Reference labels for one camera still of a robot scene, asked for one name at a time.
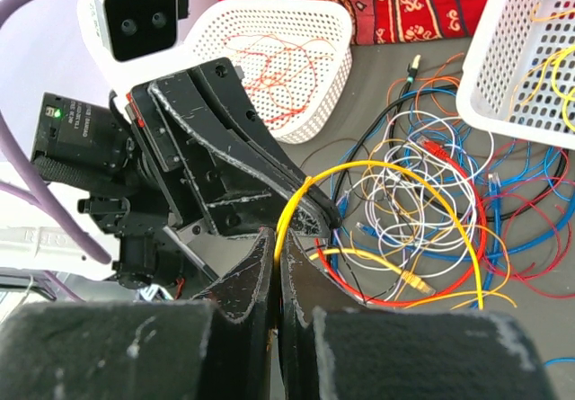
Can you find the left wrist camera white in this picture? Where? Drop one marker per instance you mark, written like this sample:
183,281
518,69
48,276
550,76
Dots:
126,38

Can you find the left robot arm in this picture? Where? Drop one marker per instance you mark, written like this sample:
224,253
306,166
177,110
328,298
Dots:
189,152

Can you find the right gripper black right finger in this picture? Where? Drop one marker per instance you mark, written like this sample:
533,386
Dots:
332,347

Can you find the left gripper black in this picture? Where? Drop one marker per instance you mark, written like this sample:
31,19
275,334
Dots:
179,171

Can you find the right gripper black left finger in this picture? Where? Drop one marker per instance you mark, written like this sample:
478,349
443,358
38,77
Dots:
213,346

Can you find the white oval perforated basket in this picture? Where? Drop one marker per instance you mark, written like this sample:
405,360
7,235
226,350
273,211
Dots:
294,54

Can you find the white rectangular basket, middle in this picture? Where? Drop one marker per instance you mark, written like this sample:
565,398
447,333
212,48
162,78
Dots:
518,74

